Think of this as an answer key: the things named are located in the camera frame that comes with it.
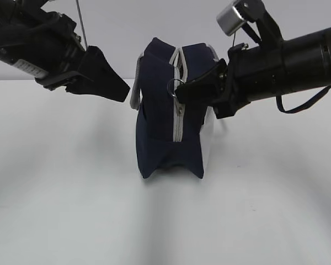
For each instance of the navy blue lunch bag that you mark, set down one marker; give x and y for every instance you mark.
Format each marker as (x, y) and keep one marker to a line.
(170, 134)

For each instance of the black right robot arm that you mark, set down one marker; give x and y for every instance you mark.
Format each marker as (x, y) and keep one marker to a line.
(307, 63)

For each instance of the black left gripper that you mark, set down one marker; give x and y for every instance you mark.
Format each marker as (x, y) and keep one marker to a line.
(67, 64)

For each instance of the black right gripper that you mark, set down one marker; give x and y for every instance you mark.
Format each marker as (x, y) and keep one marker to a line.
(253, 74)

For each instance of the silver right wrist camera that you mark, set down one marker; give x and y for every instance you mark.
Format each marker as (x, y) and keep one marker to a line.
(254, 19)

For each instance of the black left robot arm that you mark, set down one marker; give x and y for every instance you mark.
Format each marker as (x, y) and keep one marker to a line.
(20, 21)

